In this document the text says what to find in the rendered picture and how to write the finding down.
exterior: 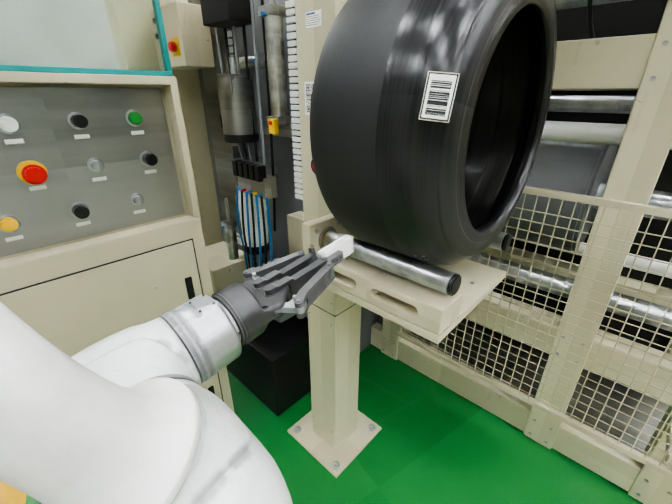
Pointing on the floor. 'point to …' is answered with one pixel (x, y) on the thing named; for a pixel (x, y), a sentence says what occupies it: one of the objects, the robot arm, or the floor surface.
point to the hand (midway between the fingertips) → (336, 252)
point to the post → (318, 317)
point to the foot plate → (340, 458)
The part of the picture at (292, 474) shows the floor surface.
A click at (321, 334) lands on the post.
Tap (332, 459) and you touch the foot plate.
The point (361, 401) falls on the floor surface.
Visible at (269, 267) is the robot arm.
